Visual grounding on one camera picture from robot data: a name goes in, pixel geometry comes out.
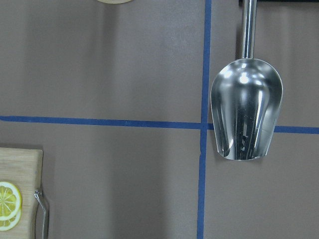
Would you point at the metal scoop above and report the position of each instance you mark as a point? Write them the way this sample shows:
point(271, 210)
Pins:
point(246, 97)

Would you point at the wooden mug tree stand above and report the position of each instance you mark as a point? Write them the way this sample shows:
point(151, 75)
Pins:
point(114, 1)

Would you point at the wooden cutting board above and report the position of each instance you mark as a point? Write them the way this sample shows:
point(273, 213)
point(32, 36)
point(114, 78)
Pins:
point(21, 193)

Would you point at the double lemon slice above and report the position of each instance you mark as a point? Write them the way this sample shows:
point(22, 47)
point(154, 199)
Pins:
point(10, 206)

